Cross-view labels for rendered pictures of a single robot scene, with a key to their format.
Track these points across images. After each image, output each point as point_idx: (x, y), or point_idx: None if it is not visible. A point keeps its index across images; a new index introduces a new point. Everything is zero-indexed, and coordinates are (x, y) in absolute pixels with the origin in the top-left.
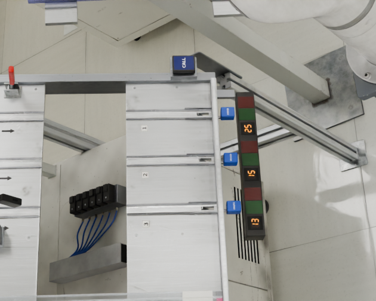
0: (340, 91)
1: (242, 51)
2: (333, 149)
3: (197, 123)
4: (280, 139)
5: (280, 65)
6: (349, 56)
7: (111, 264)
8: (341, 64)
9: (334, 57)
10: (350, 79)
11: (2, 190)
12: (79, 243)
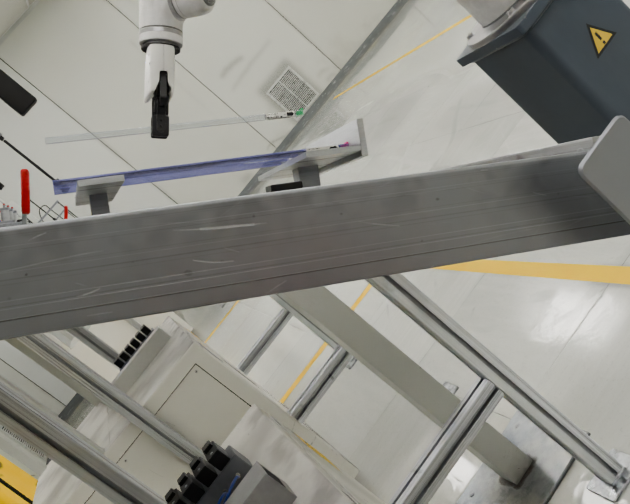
0: (541, 445)
1: (371, 348)
2: (573, 432)
3: None
4: (482, 411)
5: (435, 381)
6: (481, 38)
7: (249, 498)
8: (523, 428)
9: (509, 433)
10: None
11: None
12: None
